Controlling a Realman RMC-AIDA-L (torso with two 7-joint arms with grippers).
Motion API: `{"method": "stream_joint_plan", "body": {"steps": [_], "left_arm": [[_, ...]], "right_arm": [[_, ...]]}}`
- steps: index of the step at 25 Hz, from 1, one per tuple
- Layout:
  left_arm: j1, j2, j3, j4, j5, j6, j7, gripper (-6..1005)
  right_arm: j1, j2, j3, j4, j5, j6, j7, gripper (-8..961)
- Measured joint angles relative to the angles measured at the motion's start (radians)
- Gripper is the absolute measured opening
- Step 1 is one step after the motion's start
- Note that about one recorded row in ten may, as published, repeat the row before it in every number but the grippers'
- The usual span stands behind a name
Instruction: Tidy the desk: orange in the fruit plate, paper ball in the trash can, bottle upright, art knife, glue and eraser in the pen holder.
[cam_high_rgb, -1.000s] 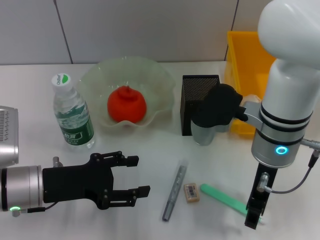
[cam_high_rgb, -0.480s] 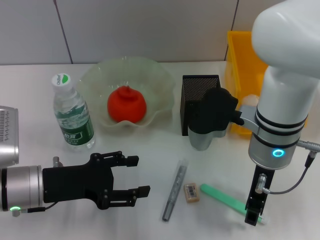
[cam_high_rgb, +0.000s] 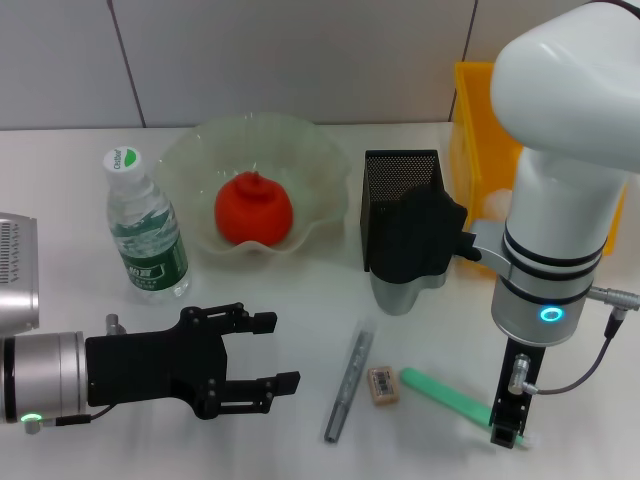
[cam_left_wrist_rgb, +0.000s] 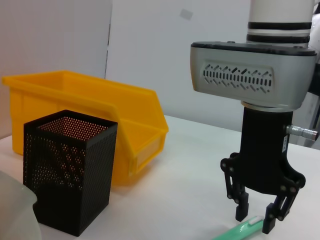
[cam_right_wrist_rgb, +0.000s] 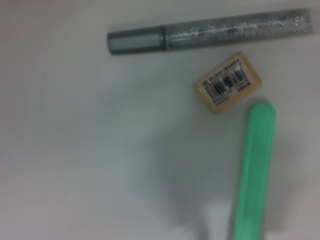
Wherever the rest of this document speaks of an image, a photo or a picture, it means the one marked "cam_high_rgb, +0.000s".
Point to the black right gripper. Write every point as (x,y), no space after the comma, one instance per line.
(500,395)

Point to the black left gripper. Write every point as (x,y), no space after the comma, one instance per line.
(145,365)

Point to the orange toy fruit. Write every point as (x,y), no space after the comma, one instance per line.
(255,215)

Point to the clear green-label water bottle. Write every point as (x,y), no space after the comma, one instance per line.
(145,225)

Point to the white paper ball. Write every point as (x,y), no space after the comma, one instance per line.
(497,202)

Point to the grey glitter pen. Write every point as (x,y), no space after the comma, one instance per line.
(350,380)

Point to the beige eraser with barcode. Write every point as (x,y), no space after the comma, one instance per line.
(384,386)

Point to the black mesh pen holder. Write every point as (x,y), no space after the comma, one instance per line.
(385,175)

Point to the pale green wavy glass bowl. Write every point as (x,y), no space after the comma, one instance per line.
(310,165)

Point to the yellow plastic storage bin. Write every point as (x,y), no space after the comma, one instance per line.
(470,150)

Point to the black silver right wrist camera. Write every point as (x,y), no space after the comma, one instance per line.
(425,235)

